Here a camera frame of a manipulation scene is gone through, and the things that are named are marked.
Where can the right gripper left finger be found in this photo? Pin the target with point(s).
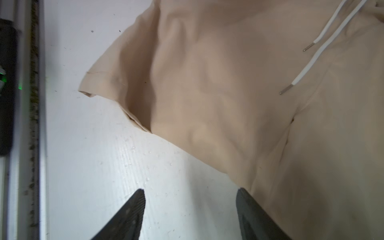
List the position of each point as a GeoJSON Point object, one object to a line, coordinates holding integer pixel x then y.
{"type": "Point", "coordinates": [126, 224]}

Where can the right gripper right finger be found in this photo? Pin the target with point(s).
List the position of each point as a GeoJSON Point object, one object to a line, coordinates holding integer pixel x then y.
{"type": "Point", "coordinates": [255, 223]}

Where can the beige drawstring shorts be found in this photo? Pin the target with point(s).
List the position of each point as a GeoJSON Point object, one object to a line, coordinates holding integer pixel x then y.
{"type": "Point", "coordinates": [285, 97]}

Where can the aluminium mounting rail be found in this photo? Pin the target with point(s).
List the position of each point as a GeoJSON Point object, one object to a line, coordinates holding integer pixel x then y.
{"type": "Point", "coordinates": [24, 169]}

